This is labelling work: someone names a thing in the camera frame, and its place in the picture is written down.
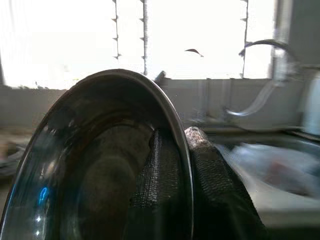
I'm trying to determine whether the plain gooseneck faucet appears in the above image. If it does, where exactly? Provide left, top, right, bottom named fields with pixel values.
left=219, top=79, right=232, bottom=118

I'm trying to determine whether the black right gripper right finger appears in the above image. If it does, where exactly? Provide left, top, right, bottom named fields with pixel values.
left=183, top=126, right=267, bottom=240

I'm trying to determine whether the clear plastic bag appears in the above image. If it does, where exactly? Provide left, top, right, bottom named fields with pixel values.
left=217, top=142, right=320, bottom=197

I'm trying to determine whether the grey window frame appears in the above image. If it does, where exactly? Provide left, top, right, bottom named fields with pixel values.
left=0, top=0, right=276, bottom=90

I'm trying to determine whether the shiny deep steel bowl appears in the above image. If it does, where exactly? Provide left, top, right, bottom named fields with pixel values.
left=0, top=68, right=195, bottom=240

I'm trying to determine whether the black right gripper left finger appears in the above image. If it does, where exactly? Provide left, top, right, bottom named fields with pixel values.
left=128, top=127, right=193, bottom=240

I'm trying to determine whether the curved grey spout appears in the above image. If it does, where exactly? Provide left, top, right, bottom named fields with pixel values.
left=238, top=38, right=301, bottom=83

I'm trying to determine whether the stainless steel double sink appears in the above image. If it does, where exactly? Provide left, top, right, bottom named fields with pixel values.
left=197, top=122, right=320, bottom=230

